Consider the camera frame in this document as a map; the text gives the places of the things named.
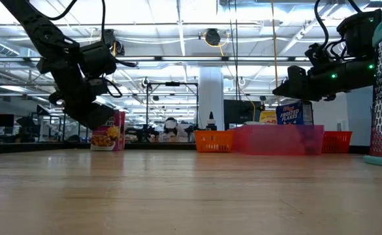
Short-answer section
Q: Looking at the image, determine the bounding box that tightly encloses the black cabinet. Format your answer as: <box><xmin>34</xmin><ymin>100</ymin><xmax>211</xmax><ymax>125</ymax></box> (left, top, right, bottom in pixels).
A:
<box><xmin>223</xmin><ymin>99</ymin><xmax>266</xmax><ymax>131</ymax></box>

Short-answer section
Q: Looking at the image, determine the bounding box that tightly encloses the purple cereal box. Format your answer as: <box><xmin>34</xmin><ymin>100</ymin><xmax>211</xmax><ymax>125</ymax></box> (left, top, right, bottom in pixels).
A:
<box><xmin>90</xmin><ymin>109</ymin><xmax>121</xmax><ymax>151</ymax></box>

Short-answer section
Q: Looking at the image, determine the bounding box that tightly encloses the yellow Corn Pops cereal box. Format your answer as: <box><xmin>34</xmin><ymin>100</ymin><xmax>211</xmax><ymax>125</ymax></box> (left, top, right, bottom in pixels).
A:
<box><xmin>259</xmin><ymin>110</ymin><xmax>278</xmax><ymax>125</ymax></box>

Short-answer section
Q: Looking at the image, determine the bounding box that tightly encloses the black squeeze bottle white label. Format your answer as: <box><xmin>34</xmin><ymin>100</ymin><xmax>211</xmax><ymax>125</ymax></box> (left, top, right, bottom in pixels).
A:
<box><xmin>206</xmin><ymin>111</ymin><xmax>217</xmax><ymax>131</ymax></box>

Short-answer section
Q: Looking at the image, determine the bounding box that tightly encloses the blue Frosted Flakes cereal box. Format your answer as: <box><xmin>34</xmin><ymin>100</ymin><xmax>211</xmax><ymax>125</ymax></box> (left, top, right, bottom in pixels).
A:
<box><xmin>275</xmin><ymin>100</ymin><xmax>315</xmax><ymax>126</ymax></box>

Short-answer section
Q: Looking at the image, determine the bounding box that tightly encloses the person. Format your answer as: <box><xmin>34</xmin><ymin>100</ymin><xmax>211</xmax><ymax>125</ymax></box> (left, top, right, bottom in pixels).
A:
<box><xmin>163</xmin><ymin>117</ymin><xmax>182</xmax><ymax>143</ymax></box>

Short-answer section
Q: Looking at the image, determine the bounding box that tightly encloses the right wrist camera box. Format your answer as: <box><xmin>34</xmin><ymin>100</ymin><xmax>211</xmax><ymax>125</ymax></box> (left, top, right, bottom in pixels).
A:
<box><xmin>304</xmin><ymin>42</ymin><xmax>332</xmax><ymax>71</ymax></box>

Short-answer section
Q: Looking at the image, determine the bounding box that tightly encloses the white column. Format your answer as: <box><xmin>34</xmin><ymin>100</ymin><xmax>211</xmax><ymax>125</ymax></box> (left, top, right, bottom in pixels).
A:
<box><xmin>199</xmin><ymin>67</ymin><xmax>225</xmax><ymax>131</ymax></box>

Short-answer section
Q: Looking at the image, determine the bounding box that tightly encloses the orange plastic basket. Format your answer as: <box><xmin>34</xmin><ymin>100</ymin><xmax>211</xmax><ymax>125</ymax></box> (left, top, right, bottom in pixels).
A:
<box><xmin>194</xmin><ymin>130</ymin><xmax>236</xmax><ymax>153</ymax></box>

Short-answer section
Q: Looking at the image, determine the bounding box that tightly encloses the black aluminium table frame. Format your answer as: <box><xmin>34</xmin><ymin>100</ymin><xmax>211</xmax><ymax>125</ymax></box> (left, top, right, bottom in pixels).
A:
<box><xmin>0</xmin><ymin>142</ymin><xmax>371</xmax><ymax>155</ymax></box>

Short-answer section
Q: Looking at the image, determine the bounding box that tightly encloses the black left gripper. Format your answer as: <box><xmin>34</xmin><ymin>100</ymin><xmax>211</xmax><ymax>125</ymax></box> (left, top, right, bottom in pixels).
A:
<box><xmin>36</xmin><ymin>52</ymin><xmax>116</xmax><ymax>131</ymax></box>

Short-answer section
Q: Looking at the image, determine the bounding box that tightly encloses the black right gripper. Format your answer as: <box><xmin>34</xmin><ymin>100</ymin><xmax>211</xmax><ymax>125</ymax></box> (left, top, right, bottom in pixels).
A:
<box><xmin>272</xmin><ymin>58</ymin><xmax>378</xmax><ymax>101</ymax></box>

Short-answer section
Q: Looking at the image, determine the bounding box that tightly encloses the red plastic basket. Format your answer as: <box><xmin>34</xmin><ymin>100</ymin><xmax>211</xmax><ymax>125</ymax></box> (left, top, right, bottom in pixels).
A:
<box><xmin>321</xmin><ymin>131</ymin><xmax>353</xmax><ymax>154</ymax></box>

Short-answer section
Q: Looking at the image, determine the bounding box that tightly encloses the yellow hanging cable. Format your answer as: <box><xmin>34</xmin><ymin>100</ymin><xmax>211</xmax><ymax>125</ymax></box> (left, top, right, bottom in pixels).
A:
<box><xmin>270</xmin><ymin>0</ymin><xmax>282</xmax><ymax>107</ymax></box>

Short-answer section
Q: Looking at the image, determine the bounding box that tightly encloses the thin yellow cable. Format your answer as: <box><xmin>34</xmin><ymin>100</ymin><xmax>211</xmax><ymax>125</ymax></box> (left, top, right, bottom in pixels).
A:
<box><xmin>239</xmin><ymin>86</ymin><xmax>256</xmax><ymax>125</ymax></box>

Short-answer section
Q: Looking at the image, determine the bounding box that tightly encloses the black monitor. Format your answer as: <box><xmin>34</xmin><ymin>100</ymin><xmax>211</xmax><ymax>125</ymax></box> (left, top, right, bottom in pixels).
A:
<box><xmin>0</xmin><ymin>114</ymin><xmax>15</xmax><ymax>136</ymax></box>

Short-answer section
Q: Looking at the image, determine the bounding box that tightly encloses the black metal frame rig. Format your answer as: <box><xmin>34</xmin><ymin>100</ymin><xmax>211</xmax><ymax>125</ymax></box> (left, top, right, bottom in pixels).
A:
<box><xmin>146</xmin><ymin>81</ymin><xmax>200</xmax><ymax>131</ymax></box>

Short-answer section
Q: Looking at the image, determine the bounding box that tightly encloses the pink plastic bin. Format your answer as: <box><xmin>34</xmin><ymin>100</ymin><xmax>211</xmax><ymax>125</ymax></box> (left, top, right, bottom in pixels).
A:
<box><xmin>232</xmin><ymin>124</ymin><xmax>325</xmax><ymax>156</ymax></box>

